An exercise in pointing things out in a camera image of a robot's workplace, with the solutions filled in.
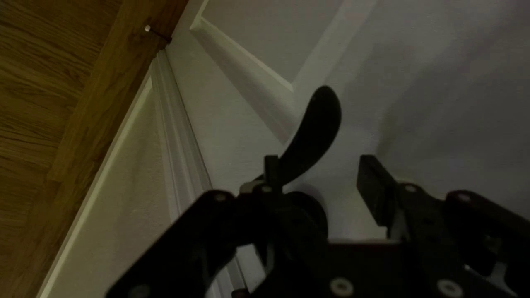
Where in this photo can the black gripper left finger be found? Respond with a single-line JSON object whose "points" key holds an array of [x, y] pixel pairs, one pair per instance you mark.
{"points": [[193, 243]]}

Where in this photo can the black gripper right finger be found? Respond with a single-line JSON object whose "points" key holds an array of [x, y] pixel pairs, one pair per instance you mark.
{"points": [[441, 243]]}

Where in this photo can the white panelled door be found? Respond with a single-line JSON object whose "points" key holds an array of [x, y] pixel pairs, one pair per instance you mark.
{"points": [[420, 84]]}

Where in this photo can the white door casing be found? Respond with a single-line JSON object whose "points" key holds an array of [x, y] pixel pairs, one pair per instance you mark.
{"points": [[179, 150]]}

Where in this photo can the metal door stop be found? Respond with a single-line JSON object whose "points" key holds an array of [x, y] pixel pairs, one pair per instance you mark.
{"points": [[158, 34]]}

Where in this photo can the white baseboard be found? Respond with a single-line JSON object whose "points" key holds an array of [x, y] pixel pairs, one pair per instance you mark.
{"points": [[110, 176]]}

